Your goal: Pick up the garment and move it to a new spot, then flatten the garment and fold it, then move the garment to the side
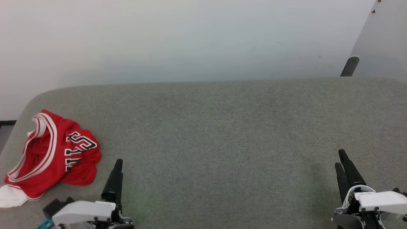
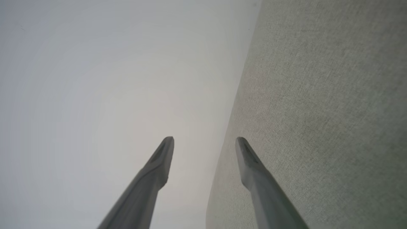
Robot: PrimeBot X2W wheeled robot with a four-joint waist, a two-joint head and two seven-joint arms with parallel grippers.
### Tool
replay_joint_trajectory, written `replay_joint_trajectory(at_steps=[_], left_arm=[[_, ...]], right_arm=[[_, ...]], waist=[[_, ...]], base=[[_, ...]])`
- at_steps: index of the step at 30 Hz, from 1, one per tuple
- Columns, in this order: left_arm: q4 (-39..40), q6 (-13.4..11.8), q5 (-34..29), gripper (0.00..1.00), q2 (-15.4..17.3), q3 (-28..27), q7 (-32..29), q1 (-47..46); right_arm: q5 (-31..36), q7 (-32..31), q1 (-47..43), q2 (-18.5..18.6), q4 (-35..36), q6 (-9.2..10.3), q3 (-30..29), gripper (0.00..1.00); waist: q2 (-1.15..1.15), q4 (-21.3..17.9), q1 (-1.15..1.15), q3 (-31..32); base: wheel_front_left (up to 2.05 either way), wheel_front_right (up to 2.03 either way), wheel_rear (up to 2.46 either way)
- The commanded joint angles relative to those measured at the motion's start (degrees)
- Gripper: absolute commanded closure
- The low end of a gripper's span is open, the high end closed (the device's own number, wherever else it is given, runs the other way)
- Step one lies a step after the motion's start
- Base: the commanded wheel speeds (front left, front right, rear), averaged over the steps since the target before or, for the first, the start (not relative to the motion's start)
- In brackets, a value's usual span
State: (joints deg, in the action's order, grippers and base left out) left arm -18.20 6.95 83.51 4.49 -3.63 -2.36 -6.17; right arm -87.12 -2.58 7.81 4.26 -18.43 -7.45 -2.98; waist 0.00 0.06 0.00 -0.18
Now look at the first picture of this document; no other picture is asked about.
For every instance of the white wall panel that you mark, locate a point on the white wall panel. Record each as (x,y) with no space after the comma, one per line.
(384,41)

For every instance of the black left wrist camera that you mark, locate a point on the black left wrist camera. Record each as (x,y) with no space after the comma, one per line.
(55,206)

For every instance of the grey metal wall bracket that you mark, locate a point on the grey metal wall bracket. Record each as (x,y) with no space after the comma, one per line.
(349,66)

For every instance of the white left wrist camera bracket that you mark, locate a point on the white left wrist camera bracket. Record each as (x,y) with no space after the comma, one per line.
(82,211)

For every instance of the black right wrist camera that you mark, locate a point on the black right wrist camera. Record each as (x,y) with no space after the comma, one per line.
(400,191)

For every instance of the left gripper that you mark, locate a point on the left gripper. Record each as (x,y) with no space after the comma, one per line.
(122,224)

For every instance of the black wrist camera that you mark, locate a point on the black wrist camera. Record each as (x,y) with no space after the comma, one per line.
(55,206)
(400,191)

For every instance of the grey fabric sofa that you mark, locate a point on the grey fabric sofa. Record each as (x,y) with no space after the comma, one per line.
(222,143)

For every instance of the red Bulls jersey shirt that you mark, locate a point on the red Bulls jersey shirt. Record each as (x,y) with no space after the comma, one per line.
(51,165)

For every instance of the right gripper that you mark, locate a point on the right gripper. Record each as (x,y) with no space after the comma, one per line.
(349,219)

